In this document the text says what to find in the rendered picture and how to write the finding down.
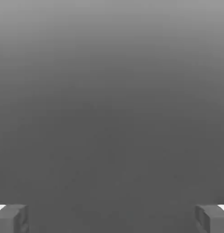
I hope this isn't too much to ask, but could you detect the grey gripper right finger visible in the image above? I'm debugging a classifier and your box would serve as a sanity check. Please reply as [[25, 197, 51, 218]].
[[194, 204, 224, 233]]

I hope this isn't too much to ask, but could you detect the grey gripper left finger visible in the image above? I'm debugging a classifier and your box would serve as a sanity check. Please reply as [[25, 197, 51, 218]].
[[0, 204, 30, 233]]

